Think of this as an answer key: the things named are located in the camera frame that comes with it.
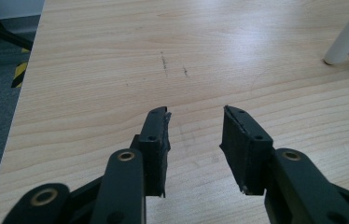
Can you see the white cylindrical post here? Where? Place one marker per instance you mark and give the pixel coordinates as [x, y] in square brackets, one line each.
[348, 34]

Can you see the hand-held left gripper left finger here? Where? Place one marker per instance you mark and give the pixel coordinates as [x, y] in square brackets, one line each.
[153, 155]

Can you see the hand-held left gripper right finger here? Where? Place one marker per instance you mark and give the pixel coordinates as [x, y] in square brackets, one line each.
[245, 155]

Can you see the yellow black hazard tape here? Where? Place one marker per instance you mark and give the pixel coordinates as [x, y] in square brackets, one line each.
[19, 72]

